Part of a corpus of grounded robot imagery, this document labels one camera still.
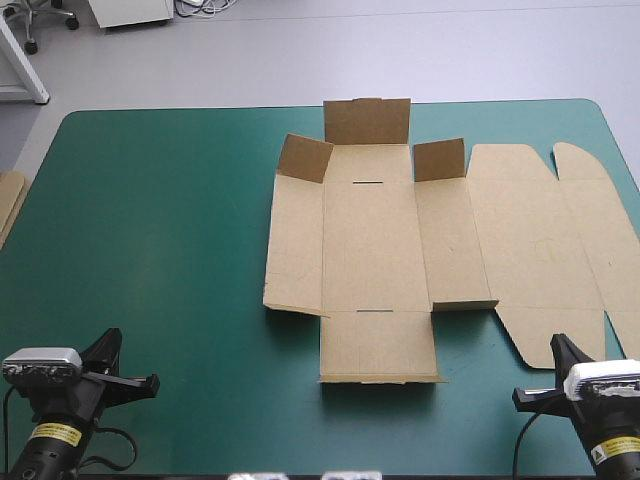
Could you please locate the black office chair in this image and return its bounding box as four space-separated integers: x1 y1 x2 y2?
0 0 81 56

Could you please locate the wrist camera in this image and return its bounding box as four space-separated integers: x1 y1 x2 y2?
1 346 84 385
563 358 640 402

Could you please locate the flat brown cardboard sheet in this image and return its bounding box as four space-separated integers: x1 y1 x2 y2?
0 170 32 251

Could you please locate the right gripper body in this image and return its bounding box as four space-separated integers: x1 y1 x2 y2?
568 393 640 445

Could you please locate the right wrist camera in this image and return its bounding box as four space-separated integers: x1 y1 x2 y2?
563 358 640 402

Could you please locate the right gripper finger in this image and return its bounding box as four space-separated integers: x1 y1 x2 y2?
549 333 597 384
511 386 577 417

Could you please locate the white table frame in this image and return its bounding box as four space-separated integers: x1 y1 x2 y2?
0 13 51 106

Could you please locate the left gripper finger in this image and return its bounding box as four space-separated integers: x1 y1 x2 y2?
81 327 123 376
87 372 162 404

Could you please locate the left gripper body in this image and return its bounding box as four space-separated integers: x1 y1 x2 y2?
22 374 110 432

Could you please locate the white cabinet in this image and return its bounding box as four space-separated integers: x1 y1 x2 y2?
91 0 176 32

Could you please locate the white cables bundle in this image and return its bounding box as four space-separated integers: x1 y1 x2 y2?
174 0 242 17

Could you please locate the brown cardboard box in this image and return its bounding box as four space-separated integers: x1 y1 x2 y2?
261 96 640 386

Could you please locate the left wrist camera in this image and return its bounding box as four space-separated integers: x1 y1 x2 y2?
1 346 84 385

